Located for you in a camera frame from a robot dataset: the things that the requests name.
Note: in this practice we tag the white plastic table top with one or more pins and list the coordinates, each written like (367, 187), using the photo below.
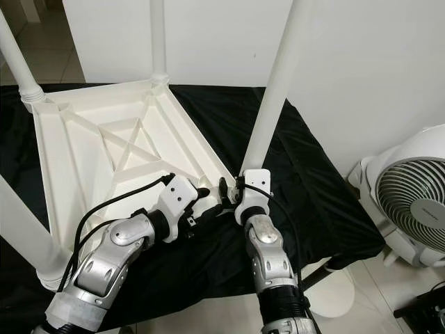
(97, 160)

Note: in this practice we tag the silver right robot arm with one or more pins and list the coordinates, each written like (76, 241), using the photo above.
(271, 257)

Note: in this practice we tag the black tablecloth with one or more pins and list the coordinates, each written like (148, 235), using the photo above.
(320, 209)

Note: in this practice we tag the white round floor base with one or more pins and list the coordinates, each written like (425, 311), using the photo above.
(330, 299)

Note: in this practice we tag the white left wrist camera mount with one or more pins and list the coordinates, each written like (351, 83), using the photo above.
(177, 196)

